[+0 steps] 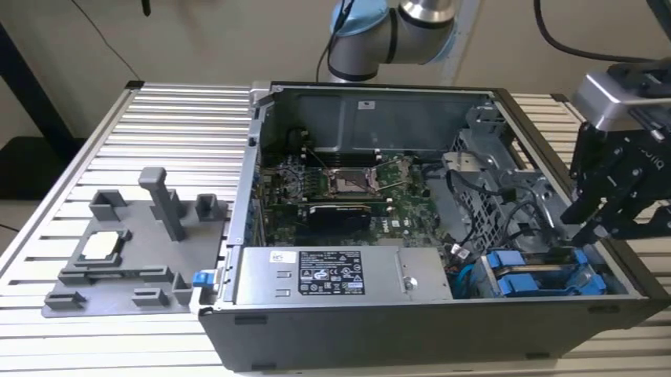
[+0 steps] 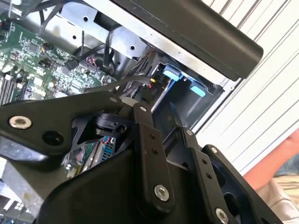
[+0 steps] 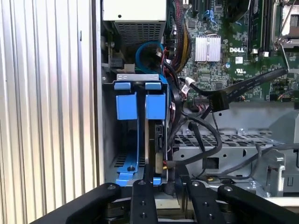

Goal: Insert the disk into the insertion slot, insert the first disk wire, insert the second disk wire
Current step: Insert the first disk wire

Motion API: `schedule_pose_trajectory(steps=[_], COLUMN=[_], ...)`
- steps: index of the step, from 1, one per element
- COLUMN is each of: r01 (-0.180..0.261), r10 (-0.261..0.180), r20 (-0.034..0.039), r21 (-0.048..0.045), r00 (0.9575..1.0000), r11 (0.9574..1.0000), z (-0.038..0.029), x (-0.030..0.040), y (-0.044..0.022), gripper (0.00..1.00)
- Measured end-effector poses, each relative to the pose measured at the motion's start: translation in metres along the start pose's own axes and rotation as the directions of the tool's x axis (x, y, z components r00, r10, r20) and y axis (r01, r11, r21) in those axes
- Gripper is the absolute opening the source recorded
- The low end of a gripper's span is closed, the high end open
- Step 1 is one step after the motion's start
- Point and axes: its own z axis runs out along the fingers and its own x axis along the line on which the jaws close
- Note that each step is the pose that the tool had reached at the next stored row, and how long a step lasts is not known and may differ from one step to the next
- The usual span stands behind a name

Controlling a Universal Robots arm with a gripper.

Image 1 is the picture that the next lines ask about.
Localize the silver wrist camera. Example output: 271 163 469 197
571 71 649 131

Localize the black furniture frame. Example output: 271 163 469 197
0 23 88 201

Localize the thick black gripper cable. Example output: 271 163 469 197
533 0 671 64

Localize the thin black cable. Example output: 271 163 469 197
67 0 144 83

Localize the blue data wire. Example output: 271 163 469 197
451 262 478 296

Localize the silver power supply unit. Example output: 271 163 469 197
232 246 454 304

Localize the silver CPU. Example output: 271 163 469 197
76 231 126 261

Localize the hard disk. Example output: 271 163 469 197
498 273 609 298
483 249 597 280

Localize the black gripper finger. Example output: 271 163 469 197
570 188 651 245
559 172 613 228

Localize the black disk wire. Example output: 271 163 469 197
501 198 575 254
449 169 521 202

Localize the grey parts rack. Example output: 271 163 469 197
40 167 232 318

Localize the green motherboard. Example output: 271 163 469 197
259 152 453 248

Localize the CPU socket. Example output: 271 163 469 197
318 167 381 196

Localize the grey metal disk bay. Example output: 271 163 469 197
443 102 578 252

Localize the black graphics card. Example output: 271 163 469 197
306 203 373 238

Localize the black open PC case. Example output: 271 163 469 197
198 80 671 372

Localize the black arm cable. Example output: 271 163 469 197
317 0 349 79

